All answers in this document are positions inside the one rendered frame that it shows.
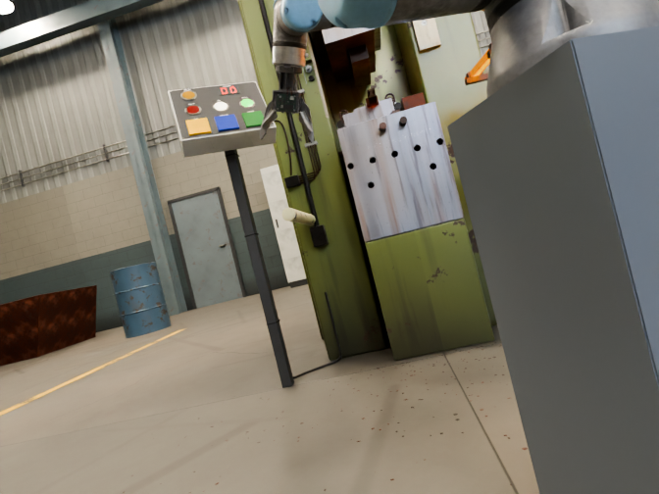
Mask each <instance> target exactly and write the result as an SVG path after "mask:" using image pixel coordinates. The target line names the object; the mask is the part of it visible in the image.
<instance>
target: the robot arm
mask: <svg viewBox="0 0 659 494"><path fill-rule="evenodd" d="M477 11H484V14H485V18H486V22H487V26H488V29H489V33H490V38H491V42H492V45H491V54H490V62H489V70H488V78H487V87H486V94H487V98H488V97H489V96H491V95H492V94H493V93H495V92H496V91H498V90H499V89H500V88H502V87H503V86H505V85H506V84H508V83H509V82H510V81H512V80H513V79H515V78H516V77H517V76H519V75H520V74H522V73H524V72H525V71H526V70H528V69H529V68H531V67H532V66H533V65H535V64H536V63H538V62H539V61H541V60H542V59H543V58H545V57H546V56H548V55H549V54H550V53H552V52H553V51H555V50H556V49H558V48H559V47H560V46H562V45H563V44H565V43H566V42H567V41H569V40H570V39H574V38H580V37H587V36H593V35H599V34H606V33H613V32H619V31H626V30H632V29H639V28H646V27H652V26H658V25H659V0H275V3H274V40H273V42H274V43H273V65H276V72H279V90H273V100H272V101H271V102H270V103H269V104H268V106H267V108H266V112H265V116H264V118H263V121H262V125H261V129H260V139H261V140H262V139H263V137H264V136H265V135H266V134H267V130H268V128H269V127H270V126H271V123H272V122H273V121H275V120H276V119H277V117H278V114H277V112H282V113H284V112H289V113H292V114H298V113H300V115H299V117H298V120H299V121H300V122H301V123H302V124H303V125H304V127H305V131H307V133H308V138H309V140H310V141H311V143H313V141H314V131H313V125H312V119H311V113H310V109H309V107H308V106H307V104H306V103H305V102H304V100H303V98H302V97H301V92H298V90H297V83H296V77H295V74H302V69H301V68H304V67H306V59H305V58H308V54H306V50H307V33H308V32H310V31H317V30H323V29H330V28H334V27H341V28H362V27H364V28H378V27H381V26H384V25H395V24H402V23H408V22H414V21H420V20H426V19H433V18H439V17H445V16H452V15H458V14H465V13H472V12H477ZM299 110H300V112H299Z"/></svg>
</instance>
